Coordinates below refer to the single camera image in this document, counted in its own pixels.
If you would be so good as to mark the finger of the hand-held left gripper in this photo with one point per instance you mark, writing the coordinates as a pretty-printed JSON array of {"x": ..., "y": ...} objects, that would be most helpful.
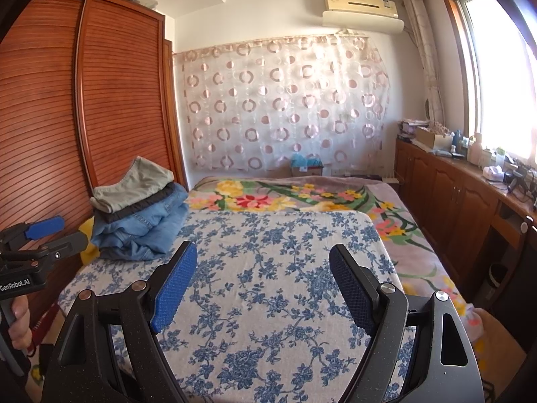
[
  {"x": 63, "y": 245},
  {"x": 44, "y": 226}
]

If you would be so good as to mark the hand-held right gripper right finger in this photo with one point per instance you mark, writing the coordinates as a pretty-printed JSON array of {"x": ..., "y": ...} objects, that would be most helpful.
[{"x": 352, "y": 289}]

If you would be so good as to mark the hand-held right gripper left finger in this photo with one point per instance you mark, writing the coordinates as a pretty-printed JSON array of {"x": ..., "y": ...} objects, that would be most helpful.
[{"x": 174, "y": 285}]

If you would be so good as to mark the grey-green pants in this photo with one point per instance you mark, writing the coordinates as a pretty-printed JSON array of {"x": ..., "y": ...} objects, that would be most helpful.
[{"x": 134, "y": 184}]

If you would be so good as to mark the black pants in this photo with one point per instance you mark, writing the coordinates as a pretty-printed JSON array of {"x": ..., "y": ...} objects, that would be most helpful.
[{"x": 138, "y": 206}]

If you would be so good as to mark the person's left hand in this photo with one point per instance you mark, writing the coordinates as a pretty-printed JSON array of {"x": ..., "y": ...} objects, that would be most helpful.
[{"x": 19, "y": 323}]

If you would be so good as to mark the yellow plush toy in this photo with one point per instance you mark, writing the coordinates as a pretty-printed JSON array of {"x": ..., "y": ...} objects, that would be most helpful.
[{"x": 88, "y": 229}]

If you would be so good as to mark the blue jeans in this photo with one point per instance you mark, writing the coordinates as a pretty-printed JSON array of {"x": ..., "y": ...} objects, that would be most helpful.
[{"x": 147, "y": 226}]

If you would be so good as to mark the blue floral bed sheet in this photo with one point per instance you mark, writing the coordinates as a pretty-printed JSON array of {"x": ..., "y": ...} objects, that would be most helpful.
[{"x": 268, "y": 268}]

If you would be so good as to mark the flower print blanket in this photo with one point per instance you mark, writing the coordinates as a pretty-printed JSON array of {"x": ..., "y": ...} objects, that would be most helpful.
[{"x": 268, "y": 195}]

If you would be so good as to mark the wooden cabinet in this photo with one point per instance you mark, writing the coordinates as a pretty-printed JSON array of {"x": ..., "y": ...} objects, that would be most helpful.
[{"x": 444, "y": 201}]

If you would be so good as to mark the blue plastic bag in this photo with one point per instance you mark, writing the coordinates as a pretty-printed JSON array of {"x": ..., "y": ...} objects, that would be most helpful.
[{"x": 304, "y": 160}]

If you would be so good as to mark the black waste bin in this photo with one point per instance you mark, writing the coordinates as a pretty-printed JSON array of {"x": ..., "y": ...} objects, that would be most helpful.
[{"x": 497, "y": 281}]

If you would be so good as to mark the wooden louvered wardrobe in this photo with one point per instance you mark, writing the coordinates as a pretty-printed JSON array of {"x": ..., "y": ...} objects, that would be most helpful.
[{"x": 117, "y": 92}]

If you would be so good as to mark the open brown cardboard box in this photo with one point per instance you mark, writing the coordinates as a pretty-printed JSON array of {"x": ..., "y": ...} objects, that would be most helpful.
[{"x": 432, "y": 137}]

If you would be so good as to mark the stack of papers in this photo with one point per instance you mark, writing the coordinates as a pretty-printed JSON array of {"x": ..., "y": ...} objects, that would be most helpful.
[{"x": 413, "y": 128}]

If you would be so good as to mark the blue bottle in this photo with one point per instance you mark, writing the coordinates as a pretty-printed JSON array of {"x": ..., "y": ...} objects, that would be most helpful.
[{"x": 458, "y": 140}]

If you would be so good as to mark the white tissue pack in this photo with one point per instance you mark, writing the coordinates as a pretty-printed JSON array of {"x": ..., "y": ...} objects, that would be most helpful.
[{"x": 493, "y": 173}]

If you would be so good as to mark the white bottle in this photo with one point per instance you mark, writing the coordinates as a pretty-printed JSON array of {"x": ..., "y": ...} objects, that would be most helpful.
[{"x": 475, "y": 151}]

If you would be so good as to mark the sheer circle pattern curtain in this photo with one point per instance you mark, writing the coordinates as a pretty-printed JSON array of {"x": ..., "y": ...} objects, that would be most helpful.
[{"x": 285, "y": 105}]

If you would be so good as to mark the black gadgets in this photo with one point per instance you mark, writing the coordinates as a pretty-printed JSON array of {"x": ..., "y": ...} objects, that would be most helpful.
[{"x": 518, "y": 178}]

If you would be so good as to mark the white box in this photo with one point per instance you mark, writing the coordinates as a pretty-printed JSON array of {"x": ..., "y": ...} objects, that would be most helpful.
[{"x": 144, "y": 2}]

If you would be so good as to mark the patterned window drape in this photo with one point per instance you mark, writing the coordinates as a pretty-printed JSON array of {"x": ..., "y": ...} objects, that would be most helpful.
[{"x": 426, "y": 50}]

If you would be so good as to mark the window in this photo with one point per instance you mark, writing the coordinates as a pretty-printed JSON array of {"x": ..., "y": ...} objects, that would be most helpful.
[{"x": 495, "y": 71}]

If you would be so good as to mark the wall air conditioner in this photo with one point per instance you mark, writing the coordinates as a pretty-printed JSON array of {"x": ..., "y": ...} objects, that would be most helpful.
[{"x": 360, "y": 10}]

